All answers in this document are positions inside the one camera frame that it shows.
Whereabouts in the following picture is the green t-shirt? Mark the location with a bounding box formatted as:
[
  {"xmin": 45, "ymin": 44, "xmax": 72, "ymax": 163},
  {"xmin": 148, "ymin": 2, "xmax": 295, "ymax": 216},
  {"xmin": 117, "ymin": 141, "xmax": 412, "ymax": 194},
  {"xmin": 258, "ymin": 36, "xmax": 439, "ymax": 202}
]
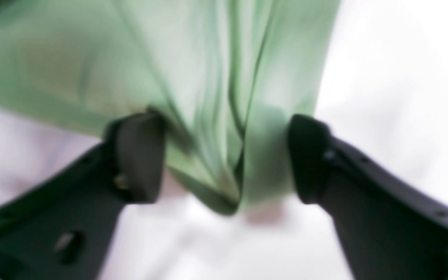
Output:
[{"xmin": 0, "ymin": 0, "xmax": 340, "ymax": 215}]

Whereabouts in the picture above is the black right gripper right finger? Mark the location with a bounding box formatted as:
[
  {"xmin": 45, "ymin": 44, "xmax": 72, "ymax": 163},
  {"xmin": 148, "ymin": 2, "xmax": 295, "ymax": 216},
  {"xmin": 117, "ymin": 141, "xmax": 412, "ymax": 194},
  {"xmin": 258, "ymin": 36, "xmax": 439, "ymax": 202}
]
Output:
[{"xmin": 288, "ymin": 114, "xmax": 448, "ymax": 280}]

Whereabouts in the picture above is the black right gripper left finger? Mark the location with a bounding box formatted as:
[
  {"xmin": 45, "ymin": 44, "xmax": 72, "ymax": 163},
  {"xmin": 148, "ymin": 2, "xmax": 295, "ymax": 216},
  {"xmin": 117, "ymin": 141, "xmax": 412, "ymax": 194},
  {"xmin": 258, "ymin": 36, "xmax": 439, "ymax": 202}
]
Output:
[{"xmin": 0, "ymin": 113, "xmax": 166, "ymax": 280}]

